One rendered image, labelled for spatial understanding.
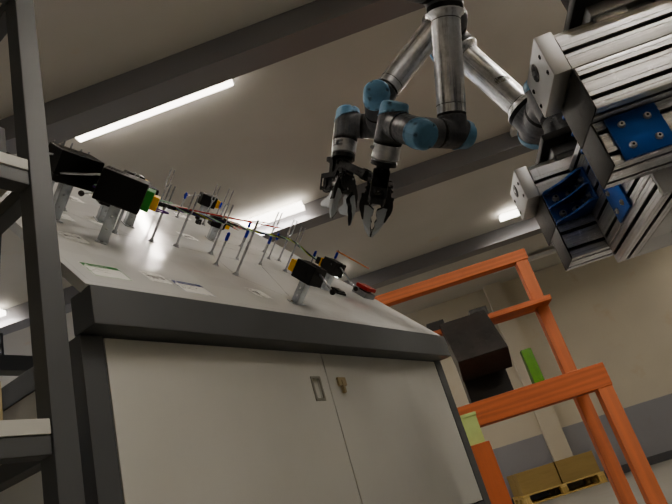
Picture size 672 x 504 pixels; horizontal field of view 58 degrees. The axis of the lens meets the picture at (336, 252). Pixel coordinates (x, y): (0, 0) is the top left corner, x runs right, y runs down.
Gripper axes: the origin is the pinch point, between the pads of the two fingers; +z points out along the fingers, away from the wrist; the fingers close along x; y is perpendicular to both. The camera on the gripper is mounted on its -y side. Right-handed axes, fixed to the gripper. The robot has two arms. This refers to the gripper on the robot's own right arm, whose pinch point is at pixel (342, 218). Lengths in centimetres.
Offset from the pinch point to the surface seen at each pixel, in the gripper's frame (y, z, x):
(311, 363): -22, 44, 32
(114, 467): -32, 62, 82
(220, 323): -25, 39, 61
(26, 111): -14, 10, 97
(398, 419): -26, 55, 2
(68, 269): -18, 34, 87
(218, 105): 245, -148, -132
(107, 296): -25, 37, 84
